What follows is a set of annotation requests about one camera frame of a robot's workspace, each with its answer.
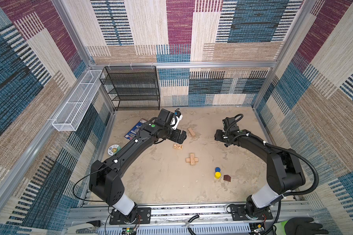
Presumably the blue comic book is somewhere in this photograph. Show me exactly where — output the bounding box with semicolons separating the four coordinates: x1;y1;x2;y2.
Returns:
125;119;147;140

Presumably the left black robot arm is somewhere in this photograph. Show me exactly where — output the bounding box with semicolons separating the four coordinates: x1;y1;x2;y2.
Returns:
89;109;187;221

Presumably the wood block numbered 72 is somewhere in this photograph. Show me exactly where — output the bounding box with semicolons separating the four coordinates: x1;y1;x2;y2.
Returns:
185;158;199;165

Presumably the white wire basket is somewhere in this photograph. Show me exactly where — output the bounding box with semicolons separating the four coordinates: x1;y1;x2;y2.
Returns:
52;70;103;132

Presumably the black wire shelf rack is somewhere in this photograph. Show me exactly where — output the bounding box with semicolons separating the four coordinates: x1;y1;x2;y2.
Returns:
101;66;160;111

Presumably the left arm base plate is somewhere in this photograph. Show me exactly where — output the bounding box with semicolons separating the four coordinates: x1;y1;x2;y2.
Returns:
109;206;152;225

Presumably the aluminium front rail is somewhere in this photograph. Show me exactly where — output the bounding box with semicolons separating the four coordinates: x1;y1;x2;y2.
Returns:
64;201;315;235

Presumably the plain wood block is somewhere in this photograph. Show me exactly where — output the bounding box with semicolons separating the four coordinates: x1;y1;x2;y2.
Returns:
187;128;196;137

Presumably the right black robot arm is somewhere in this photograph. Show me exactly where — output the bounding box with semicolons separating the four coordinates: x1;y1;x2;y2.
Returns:
214;114;319;220

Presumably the cow picture wood block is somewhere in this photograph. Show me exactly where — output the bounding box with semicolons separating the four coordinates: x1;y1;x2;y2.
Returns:
173;144;183;150

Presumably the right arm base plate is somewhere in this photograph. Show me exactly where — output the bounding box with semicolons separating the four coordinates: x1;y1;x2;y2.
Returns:
226;203;274;221

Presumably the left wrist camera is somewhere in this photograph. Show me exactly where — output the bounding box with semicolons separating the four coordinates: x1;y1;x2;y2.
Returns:
170;108;183;130

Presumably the yellow cylinder block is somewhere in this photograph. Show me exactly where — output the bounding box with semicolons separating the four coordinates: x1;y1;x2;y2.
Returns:
215;172;221;179

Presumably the black green gloved hand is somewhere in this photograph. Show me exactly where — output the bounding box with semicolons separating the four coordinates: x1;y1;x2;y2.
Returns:
273;217;329;235

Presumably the dark brown house block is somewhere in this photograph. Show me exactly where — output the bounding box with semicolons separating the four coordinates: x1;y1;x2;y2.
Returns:
223;175;231;182

